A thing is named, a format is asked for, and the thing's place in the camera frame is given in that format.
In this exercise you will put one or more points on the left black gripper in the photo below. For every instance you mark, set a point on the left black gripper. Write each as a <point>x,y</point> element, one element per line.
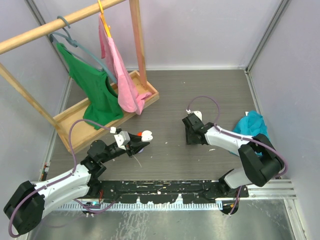
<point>134,145</point>

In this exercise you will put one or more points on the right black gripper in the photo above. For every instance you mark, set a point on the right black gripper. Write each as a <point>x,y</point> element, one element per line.
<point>190,141</point>

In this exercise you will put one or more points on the white round charging case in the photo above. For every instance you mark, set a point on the white round charging case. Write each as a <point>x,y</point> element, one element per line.
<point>146,136</point>

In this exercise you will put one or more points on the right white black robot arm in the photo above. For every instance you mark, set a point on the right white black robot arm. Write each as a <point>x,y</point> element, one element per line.
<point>260,161</point>

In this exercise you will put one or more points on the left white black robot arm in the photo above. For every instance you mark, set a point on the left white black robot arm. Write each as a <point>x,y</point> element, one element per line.
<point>33,201</point>

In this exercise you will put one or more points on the pink cloth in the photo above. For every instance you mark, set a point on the pink cloth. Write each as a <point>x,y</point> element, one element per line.
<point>129,99</point>

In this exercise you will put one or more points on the green shirt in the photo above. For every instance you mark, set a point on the green shirt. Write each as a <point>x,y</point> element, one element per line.
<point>104,107</point>

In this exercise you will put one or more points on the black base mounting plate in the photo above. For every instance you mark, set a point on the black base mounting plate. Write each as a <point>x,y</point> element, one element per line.
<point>164,191</point>

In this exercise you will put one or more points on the teal cloth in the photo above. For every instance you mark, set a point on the teal cloth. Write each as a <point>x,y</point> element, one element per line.
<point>251,124</point>

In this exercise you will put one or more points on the yellow hanger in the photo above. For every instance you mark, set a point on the yellow hanger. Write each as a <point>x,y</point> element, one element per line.
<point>102,17</point>

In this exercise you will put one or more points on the blue-grey hanger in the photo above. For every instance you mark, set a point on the blue-grey hanger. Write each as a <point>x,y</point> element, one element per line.
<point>75,44</point>

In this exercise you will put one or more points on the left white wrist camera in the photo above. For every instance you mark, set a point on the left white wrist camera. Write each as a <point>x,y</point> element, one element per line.
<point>122,139</point>

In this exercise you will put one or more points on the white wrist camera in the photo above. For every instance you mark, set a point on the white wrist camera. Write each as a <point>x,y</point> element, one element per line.
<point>122,139</point>
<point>196,112</point>

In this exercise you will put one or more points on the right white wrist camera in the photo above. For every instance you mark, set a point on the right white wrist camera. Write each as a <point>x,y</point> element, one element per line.
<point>196,112</point>

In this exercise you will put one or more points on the white slotted cable duct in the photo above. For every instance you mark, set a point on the white slotted cable duct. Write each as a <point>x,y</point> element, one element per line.
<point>178,205</point>

